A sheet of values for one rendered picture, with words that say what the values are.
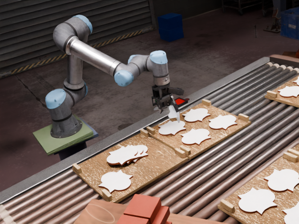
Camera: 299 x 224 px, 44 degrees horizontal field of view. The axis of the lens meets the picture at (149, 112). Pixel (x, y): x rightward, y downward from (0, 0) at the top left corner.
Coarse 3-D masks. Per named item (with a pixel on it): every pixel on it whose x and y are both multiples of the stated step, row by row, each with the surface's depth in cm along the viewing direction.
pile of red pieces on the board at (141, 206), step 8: (136, 200) 88; (144, 200) 88; (152, 200) 88; (160, 200) 88; (128, 208) 86; (136, 208) 86; (144, 208) 85; (152, 208) 85; (160, 208) 88; (168, 208) 88; (128, 216) 84; (136, 216) 84; (144, 216) 83; (152, 216) 84; (160, 216) 86; (168, 216) 88
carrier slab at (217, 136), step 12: (192, 108) 206; (216, 108) 202; (168, 120) 198; (180, 120) 196; (204, 120) 193; (240, 120) 187; (156, 132) 189; (180, 132) 186; (216, 132) 181; (228, 132) 179; (168, 144) 178; (180, 144) 176; (204, 144) 173; (192, 156) 167
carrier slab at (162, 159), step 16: (128, 144) 183; (144, 144) 181; (160, 144) 179; (96, 160) 175; (144, 160) 169; (160, 160) 167; (176, 160) 165; (80, 176) 166; (96, 176) 163; (144, 176) 158; (160, 176) 159; (128, 192) 151
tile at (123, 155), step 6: (120, 150) 174; (126, 150) 173; (132, 150) 172; (108, 156) 171; (114, 156) 170; (120, 156) 169; (126, 156) 168; (132, 156) 168; (108, 162) 167; (114, 162) 166; (120, 162) 165
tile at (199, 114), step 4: (200, 108) 203; (204, 108) 202; (188, 112) 201; (192, 112) 200; (196, 112) 199; (200, 112) 199; (204, 112) 198; (184, 116) 199; (188, 116) 197; (192, 116) 196; (196, 116) 196; (200, 116) 195; (204, 116) 194; (208, 116) 196; (188, 120) 193; (192, 120) 192; (196, 120) 192; (200, 120) 192
